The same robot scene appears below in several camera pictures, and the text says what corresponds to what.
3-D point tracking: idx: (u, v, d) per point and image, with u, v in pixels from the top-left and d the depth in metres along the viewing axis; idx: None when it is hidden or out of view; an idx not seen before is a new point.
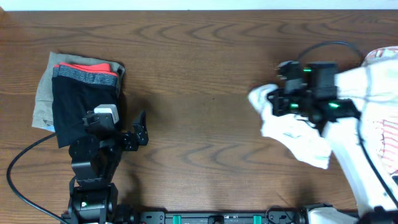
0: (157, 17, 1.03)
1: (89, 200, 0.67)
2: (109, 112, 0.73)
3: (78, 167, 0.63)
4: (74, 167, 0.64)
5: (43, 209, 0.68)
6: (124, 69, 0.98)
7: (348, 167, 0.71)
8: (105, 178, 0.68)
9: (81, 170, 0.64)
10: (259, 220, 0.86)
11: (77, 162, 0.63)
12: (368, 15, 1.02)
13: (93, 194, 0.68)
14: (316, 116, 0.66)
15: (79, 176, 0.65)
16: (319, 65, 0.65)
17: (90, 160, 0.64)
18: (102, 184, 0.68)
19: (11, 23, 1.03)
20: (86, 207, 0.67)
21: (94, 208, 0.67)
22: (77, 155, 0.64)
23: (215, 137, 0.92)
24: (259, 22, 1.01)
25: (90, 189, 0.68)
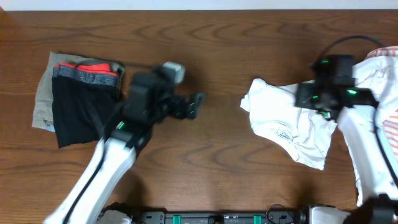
0: (157, 17, 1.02)
1: (125, 124, 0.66)
2: (175, 69, 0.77)
3: (135, 90, 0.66)
4: (134, 91, 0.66)
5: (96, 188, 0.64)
6: (124, 69, 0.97)
7: (357, 151, 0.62)
8: (147, 116, 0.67)
9: (137, 98, 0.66)
10: (259, 220, 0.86)
11: (136, 82, 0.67)
12: (367, 15, 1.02)
13: (131, 122, 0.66)
14: (333, 102, 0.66)
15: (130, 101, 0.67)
16: (336, 56, 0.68)
17: (147, 92, 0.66)
18: (141, 120, 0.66)
19: (11, 23, 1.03)
20: (118, 130, 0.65)
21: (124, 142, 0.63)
22: (137, 83, 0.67)
23: (215, 137, 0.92)
24: (259, 22, 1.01)
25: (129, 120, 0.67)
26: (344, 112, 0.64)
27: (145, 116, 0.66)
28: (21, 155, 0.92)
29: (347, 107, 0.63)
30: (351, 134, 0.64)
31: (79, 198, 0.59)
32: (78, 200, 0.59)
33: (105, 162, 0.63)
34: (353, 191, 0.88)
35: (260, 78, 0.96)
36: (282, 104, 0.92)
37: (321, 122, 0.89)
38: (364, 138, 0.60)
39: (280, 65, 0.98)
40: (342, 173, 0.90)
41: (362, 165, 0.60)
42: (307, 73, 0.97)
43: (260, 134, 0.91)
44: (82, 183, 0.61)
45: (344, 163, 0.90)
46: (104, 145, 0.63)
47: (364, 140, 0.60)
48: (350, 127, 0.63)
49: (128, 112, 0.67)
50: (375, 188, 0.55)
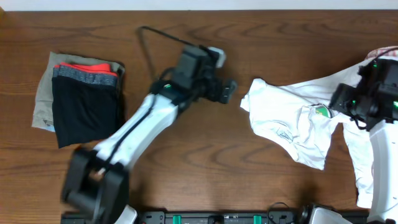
0: (157, 17, 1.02)
1: (171, 86, 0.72)
2: (219, 53, 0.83)
3: (185, 58, 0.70)
4: (183, 57, 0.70)
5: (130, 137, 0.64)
6: (124, 69, 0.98)
7: (380, 171, 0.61)
8: (191, 84, 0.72)
9: (185, 63, 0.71)
10: (259, 220, 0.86)
11: (188, 51, 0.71)
12: (367, 16, 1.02)
13: (176, 86, 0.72)
14: (372, 111, 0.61)
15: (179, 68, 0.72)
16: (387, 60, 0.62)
17: (195, 61, 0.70)
18: (185, 86, 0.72)
19: (11, 23, 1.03)
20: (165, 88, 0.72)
21: (168, 102, 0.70)
22: (188, 51, 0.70)
23: (215, 137, 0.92)
24: (259, 22, 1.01)
25: (175, 84, 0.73)
26: (380, 126, 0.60)
27: (189, 83, 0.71)
28: (21, 155, 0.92)
29: (386, 120, 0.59)
30: (381, 150, 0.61)
31: (131, 134, 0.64)
32: (129, 135, 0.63)
33: (153, 111, 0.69)
34: (353, 190, 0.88)
35: (260, 78, 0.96)
36: (282, 104, 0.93)
37: (321, 122, 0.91)
38: (392, 158, 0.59)
39: (280, 65, 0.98)
40: (342, 172, 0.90)
41: (380, 185, 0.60)
42: (307, 74, 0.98)
43: (260, 133, 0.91)
44: (131, 122, 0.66)
45: (344, 163, 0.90)
46: (152, 98, 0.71)
47: (391, 160, 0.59)
48: (380, 143, 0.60)
49: (175, 76, 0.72)
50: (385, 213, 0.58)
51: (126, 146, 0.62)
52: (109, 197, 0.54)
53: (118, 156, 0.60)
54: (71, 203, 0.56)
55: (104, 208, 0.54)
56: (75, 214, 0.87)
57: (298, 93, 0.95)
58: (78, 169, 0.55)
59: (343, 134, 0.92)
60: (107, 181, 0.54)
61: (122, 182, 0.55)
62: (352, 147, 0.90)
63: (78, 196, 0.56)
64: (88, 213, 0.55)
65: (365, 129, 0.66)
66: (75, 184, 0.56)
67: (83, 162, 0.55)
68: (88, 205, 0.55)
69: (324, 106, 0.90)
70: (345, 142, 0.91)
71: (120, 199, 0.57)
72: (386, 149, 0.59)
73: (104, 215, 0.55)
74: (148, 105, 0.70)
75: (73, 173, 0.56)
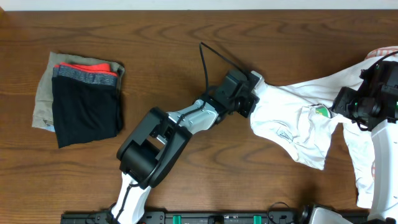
0: (157, 17, 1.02)
1: (214, 99, 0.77)
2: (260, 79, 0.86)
3: (228, 80, 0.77)
4: (227, 79, 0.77)
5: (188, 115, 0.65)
6: (124, 69, 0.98)
7: (381, 168, 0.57)
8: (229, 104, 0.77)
9: (227, 86, 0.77)
10: (259, 220, 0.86)
11: (231, 73, 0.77)
12: (367, 15, 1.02)
13: (218, 101, 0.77)
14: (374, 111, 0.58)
15: (222, 87, 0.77)
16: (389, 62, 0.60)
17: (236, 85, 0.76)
18: (224, 104, 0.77)
19: (11, 23, 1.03)
20: (212, 100, 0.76)
21: (212, 109, 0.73)
22: (231, 75, 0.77)
23: (215, 137, 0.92)
24: (259, 22, 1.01)
25: (217, 99, 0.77)
26: (382, 125, 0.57)
27: (227, 102, 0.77)
28: (21, 155, 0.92)
29: (387, 120, 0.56)
30: (382, 147, 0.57)
31: (190, 114, 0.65)
32: (189, 113, 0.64)
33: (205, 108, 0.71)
34: (353, 190, 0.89)
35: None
36: (282, 105, 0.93)
37: (321, 122, 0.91)
38: (394, 155, 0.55)
39: (280, 65, 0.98)
40: (342, 172, 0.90)
41: (380, 183, 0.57)
42: (307, 74, 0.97)
43: (260, 134, 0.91)
44: (188, 109, 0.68)
45: (344, 163, 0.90)
46: (201, 101, 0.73)
47: (392, 159, 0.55)
48: (381, 141, 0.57)
49: (217, 93, 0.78)
50: (385, 213, 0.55)
51: (188, 120, 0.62)
52: (169, 156, 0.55)
53: (183, 125, 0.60)
54: (127, 157, 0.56)
55: (161, 167, 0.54)
56: (75, 214, 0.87)
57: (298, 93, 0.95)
58: (148, 124, 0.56)
59: (343, 134, 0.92)
60: (173, 141, 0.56)
61: (183, 143, 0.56)
62: (352, 147, 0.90)
63: (137, 150, 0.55)
64: (141, 170, 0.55)
65: (368, 130, 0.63)
66: (140, 137, 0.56)
67: (155, 119, 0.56)
68: (145, 159, 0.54)
69: (324, 107, 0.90)
70: (345, 142, 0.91)
71: (173, 163, 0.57)
72: (387, 147, 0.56)
73: (158, 173, 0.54)
74: (198, 104, 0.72)
75: (140, 127, 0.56)
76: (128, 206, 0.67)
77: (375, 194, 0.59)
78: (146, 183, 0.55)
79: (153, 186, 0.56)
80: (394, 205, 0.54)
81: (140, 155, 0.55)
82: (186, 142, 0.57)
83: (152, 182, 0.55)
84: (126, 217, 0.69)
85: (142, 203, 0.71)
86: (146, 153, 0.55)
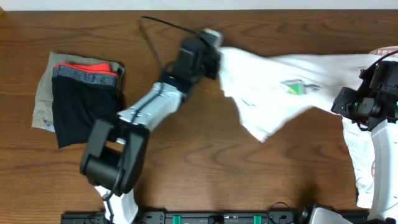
0: (157, 17, 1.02)
1: (175, 76, 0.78)
2: (217, 37, 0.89)
3: (184, 52, 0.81)
4: (182, 51, 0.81)
5: (143, 105, 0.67)
6: (124, 69, 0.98)
7: (381, 168, 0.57)
8: (191, 75, 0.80)
9: (183, 58, 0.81)
10: (259, 220, 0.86)
11: (183, 46, 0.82)
12: (367, 15, 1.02)
13: (179, 77, 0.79)
14: (373, 111, 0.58)
15: (180, 61, 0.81)
16: (390, 62, 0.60)
17: (192, 54, 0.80)
18: (186, 78, 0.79)
19: (11, 23, 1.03)
20: (173, 79, 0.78)
21: (173, 91, 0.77)
22: (185, 46, 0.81)
23: (215, 137, 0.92)
24: (259, 22, 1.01)
25: (178, 76, 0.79)
26: (382, 125, 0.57)
27: (189, 74, 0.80)
28: (21, 155, 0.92)
29: (388, 120, 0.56)
30: (382, 147, 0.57)
31: (146, 108, 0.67)
32: (143, 107, 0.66)
33: (164, 93, 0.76)
34: (353, 190, 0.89)
35: (233, 49, 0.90)
36: (255, 79, 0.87)
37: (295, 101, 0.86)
38: (394, 155, 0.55)
39: None
40: (341, 173, 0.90)
41: (380, 183, 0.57)
42: None
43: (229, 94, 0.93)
44: (144, 100, 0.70)
45: (344, 163, 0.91)
46: (159, 85, 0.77)
47: (392, 159, 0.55)
48: (381, 141, 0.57)
49: (176, 70, 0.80)
50: (385, 212, 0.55)
51: (143, 113, 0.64)
52: (131, 160, 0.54)
53: (138, 120, 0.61)
54: (89, 170, 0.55)
55: (127, 172, 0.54)
56: (75, 214, 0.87)
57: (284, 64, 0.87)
58: (99, 132, 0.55)
59: (343, 134, 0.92)
60: (131, 143, 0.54)
61: (143, 141, 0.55)
62: (352, 147, 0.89)
63: (98, 161, 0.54)
64: (107, 179, 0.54)
65: (368, 130, 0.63)
66: (96, 149, 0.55)
67: (106, 126, 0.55)
68: (109, 168, 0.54)
69: (298, 84, 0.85)
70: (345, 142, 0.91)
71: (138, 164, 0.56)
72: (387, 147, 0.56)
73: (125, 178, 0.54)
74: (156, 91, 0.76)
75: (94, 138, 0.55)
76: (117, 211, 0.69)
77: (376, 195, 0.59)
78: (117, 191, 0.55)
79: (125, 191, 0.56)
80: (394, 205, 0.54)
81: (102, 166, 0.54)
82: (145, 140, 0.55)
83: (122, 188, 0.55)
84: (119, 221, 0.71)
85: (130, 200, 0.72)
86: (109, 162, 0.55)
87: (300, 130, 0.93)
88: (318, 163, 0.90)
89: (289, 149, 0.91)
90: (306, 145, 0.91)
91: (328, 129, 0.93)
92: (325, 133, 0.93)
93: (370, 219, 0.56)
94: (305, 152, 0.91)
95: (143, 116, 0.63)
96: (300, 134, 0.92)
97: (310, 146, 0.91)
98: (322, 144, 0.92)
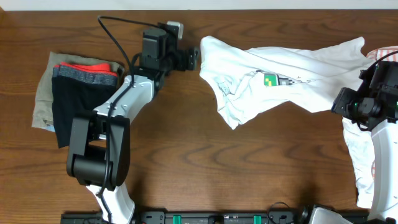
0: (157, 17, 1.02)
1: (145, 68, 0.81)
2: (179, 27, 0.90)
3: (147, 40, 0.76)
4: (145, 40, 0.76)
5: (117, 96, 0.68)
6: (124, 69, 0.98)
7: (381, 168, 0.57)
8: (159, 65, 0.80)
9: (148, 46, 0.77)
10: (259, 220, 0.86)
11: (147, 34, 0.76)
12: (367, 15, 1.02)
13: (148, 68, 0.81)
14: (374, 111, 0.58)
15: (145, 50, 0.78)
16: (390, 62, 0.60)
17: (157, 42, 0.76)
18: (155, 66, 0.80)
19: (11, 23, 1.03)
20: (142, 69, 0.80)
21: (145, 80, 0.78)
22: (148, 35, 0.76)
23: (215, 137, 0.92)
24: (259, 22, 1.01)
25: (147, 66, 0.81)
26: (382, 125, 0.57)
27: (157, 63, 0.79)
28: (20, 155, 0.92)
29: (388, 120, 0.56)
30: (382, 147, 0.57)
31: (122, 99, 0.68)
32: (119, 99, 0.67)
33: (136, 83, 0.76)
34: (353, 191, 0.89)
35: (217, 40, 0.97)
36: (231, 69, 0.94)
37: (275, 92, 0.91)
38: (394, 156, 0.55)
39: None
40: (342, 173, 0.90)
41: (380, 183, 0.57)
42: None
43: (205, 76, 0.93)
44: (121, 92, 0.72)
45: (344, 163, 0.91)
46: (130, 77, 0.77)
47: (392, 159, 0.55)
48: (381, 141, 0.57)
49: (143, 60, 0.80)
50: (385, 212, 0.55)
51: (120, 105, 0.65)
52: (117, 151, 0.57)
53: (115, 113, 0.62)
54: (78, 170, 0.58)
55: (115, 163, 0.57)
56: (76, 214, 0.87)
57: (260, 57, 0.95)
58: (78, 132, 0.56)
59: (343, 134, 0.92)
60: (114, 135, 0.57)
61: (124, 130, 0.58)
62: (352, 147, 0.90)
63: (86, 159, 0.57)
64: (97, 175, 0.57)
65: (368, 130, 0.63)
66: (79, 149, 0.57)
67: (83, 123, 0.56)
68: (96, 164, 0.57)
69: (273, 74, 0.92)
70: (345, 142, 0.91)
71: (125, 156, 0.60)
72: (387, 147, 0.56)
73: (114, 172, 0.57)
74: (128, 82, 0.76)
75: (74, 138, 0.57)
76: (114, 210, 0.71)
77: (376, 195, 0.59)
78: (110, 185, 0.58)
79: (116, 185, 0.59)
80: (394, 206, 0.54)
81: (90, 163, 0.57)
82: (126, 129, 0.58)
83: (113, 181, 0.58)
84: (117, 219, 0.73)
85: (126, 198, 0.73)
86: (96, 158, 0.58)
87: (300, 130, 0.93)
88: (318, 163, 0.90)
89: (289, 149, 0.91)
90: (306, 145, 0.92)
91: (328, 129, 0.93)
92: (325, 132, 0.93)
93: (371, 219, 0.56)
94: (304, 152, 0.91)
95: (118, 107, 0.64)
96: (300, 134, 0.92)
97: (310, 146, 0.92)
98: (322, 144, 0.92)
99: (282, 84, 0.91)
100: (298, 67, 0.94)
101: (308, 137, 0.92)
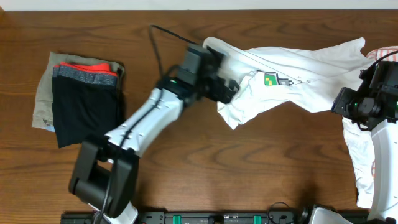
0: (157, 17, 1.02)
1: (178, 81, 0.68)
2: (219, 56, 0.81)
3: (190, 52, 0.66)
4: (188, 53, 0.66)
5: (138, 121, 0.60)
6: (124, 69, 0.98)
7: (382, 168, 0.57)
8: (194, 82, 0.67)
9: (187, 60, 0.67)
10: (259, 220, 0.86)
11: (193, 46, 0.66)
12: (367, 16, 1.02)
13: (181, 82, 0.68)
14: (372, 110, 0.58)
15: (185, 64, 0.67)
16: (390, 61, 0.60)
17: (199, 58, 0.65)
18: (189, 82, 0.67)
19: (11, 23, 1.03)
20: (175, 83, 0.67)
21: (173, 98, 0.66)
22: (192, 48, 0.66)
23: (215, 137, 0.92)
24: (259, 22, 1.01)
25: (181, 80, 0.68)
26: (382, 125, 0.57)
27: (194, 79, 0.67)
28: (20, 155, 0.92)
29: (388, 119, 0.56)
30: (382, 147, 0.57)
31: (141, 123, 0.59)
32: (138, 124, 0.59)
33: (161, 103, 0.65)
34: (353, 191, 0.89)
35: (216, 39, 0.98)
36: (233, 70, 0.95)
37: (276, 92, 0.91)
38: (395, 156, 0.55)
39: None
40: (342, 173, 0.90)
41: (380, 182, 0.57)
42: None
43: None
44: (141, 112, 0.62)
45: (344, 163, 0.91)
46: (157, 93, 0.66)
47: (392, 159, 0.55)
48: (382, 141, 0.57)
49: (180, 72, 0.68)
50: (385, 212, 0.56)
51: (136, 133, 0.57)
52: (119, 188, 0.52)
53: (127, 145, 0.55)
54: (79, 193, 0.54)
55: (114, 199, 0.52)
56: (75, 214, 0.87)
57: (260, 57, 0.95)
58: (87, 157, 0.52)
59: (343, 134, 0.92)
60: (119, 170, 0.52)
61: (132, 168, 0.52)
62: (352, 147, 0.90)
63: (87, 184, 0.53)
64: (97, 204, 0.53)
65: (368, 130, 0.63)
66: (84, 174, 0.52)
67: (92, 150, 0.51)
68: (96, 195, 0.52)
69: (273, 76, 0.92)
70: (345, 142, 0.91)
71: (130, 188, 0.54)
72: (387, 147, 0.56)
73: (113, 205, 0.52)
74: (153, 99, 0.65)
75: (82, 162, 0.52)
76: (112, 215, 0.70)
77: (376, 194, 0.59)
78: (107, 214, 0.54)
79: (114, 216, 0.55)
80: (394, 205, 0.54)
81: (91, 190, 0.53)
82: (134, 167, 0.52)
83: (111, 213, 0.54)
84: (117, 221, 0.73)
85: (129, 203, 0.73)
86: (99, 184, 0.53)
87: (300, 130, 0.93)
88: (318, 163, 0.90)
89: (289, 149, 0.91)
90: (306, 146, 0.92)
91: (328, 129, 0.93)
92: (325, 132, 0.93)
93: (371, 219, 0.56)
94: (305, 152, 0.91)
95: (134, 137, 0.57)
96: (300, 134, 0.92)
97: (310, 146, 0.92)
98: (322, 144, 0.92)
99: (282, 85, 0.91)
100: (297, 66, 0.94)
101: (309, 137, 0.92)
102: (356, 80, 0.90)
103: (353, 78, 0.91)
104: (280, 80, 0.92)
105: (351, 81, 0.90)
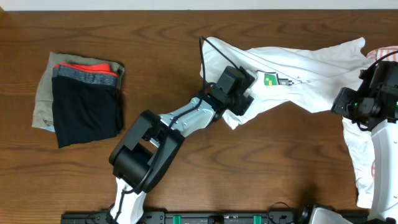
0: (157, 17, 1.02)
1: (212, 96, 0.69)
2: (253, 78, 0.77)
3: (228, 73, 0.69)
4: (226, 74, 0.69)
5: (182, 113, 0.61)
6: (124, 69, 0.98)
7: (382, 168, 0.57)
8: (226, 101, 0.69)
9: (224, 79, 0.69)
10: (259, 220, 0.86)
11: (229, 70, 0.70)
12: (367, 16, 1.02)
13: (214, 98, 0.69)
14: (373, 110, 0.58)
15: (219, 83, 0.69)
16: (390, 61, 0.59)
17: (234, 81, 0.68)
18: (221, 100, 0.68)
19: (12, 23, 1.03)
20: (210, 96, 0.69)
21: (209, 107, 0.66)
22: (229, 71, 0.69)
23: (215, 137, 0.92)
24: (259, 22, 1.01)
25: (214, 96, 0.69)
26: (382, 125, 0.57)
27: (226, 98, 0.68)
28: (20, 155, 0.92)
29: (388, 120, 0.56)
30: (382, 147, 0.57)
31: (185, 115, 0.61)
32: (183, 114, 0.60)
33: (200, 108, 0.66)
34: (353, 190, 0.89)
35: (216, 39, 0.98)
36: None
37: (276, 92, 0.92)
38: (395, 156, 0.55)
39: None
40: (342, 172, 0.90)
41: (380, 183, 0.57)
42: None
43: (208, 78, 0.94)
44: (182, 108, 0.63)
45: (344, 163, 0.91)
46: (197, 99, 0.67)
47: (392, 159, 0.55)
48: (382, 141, 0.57)
49: (214, 90, 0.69)
50: (386, 212, 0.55)
51: (181, 121, 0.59)
52: (160, 162, 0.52)
53: (175, 127, 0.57)
54: (118, 162, 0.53)
55: (153, 172, 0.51)
56: (75, 214, 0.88)
57: (259, 57, 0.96)
58: (138, 129, 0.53)
59: (343, 134, 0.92)
60: (164, 146, 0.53)
61: (175, 147, 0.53)
62: (352, 147, 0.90)
63: (130, 155, 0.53)
64: (133, 175, 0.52)
65: (368, 130, 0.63)
66: (132, 142, 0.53)
67: (146, 123, 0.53)
68: (135, 166, 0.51)
69: (273, 76, 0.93)
70: (345, 142, 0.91)
71: (166, 166, 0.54)
72: (387, 147, 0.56)
73: (150, 179, 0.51)
74: (193, 103, 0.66)
75: (132, 131, 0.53)
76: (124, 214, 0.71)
77: (376, 194, 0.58)
78: (138, 190, 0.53)
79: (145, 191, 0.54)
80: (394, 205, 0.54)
81: (131, 161, 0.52)
82: (178, 147, 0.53)
83: (144, 188, 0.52)
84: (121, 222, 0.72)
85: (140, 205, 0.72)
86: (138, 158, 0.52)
87: (300, 130, 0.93)
88: (318, 163, 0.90)
89: (289, 149, 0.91)
90: (306, 146, 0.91)
91: (328, 129, 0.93)
92: (325, 132, 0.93)
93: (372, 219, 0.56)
94: (304, 152, 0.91)
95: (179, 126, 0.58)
96: (300, 134, 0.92)
97: (310, 146, 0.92)
98: (322, 144, 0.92)
99: (282, 85, 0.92)
100: (297, 66, 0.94)
101: (308, 137, 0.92)
102: (356, 80, 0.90)
103: (352, 78, 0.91)
104: (280, 80, 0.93)
105: (351, 81, 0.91)
